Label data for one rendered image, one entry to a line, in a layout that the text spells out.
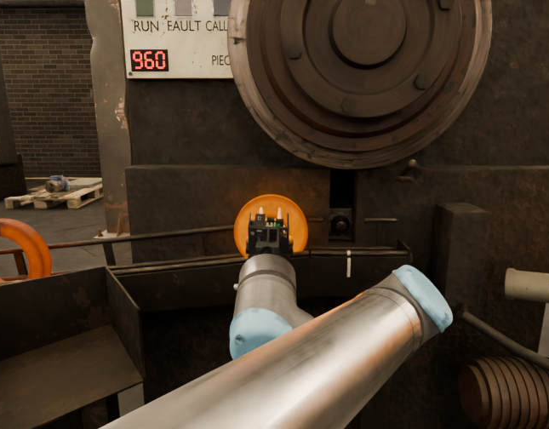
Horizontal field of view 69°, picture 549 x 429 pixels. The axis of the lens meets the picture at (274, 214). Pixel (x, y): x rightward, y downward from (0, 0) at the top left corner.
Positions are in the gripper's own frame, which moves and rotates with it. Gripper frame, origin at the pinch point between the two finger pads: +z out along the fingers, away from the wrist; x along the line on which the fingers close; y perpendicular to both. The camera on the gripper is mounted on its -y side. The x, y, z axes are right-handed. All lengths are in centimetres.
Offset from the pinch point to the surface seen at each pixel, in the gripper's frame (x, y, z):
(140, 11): 27, 38, 20
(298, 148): -5.3, 16.0, 0.6
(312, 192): -9.0, 3.5, 7.2
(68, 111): 355, -137, 590
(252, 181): 4.2, 5.8, 7.7
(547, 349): -119, -95, 55
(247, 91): 4.3, 26.0, 3.5
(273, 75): -0.6, 29.4, 0.7
